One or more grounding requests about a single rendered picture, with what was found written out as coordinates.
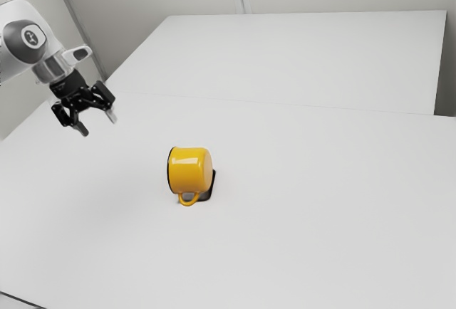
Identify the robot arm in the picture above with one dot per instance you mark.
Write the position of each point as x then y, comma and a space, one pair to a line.
25, 38

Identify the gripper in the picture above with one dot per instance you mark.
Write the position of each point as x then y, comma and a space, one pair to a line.
68, 87

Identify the yellow enamel mug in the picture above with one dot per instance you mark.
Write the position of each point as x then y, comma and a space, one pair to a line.
189, 175

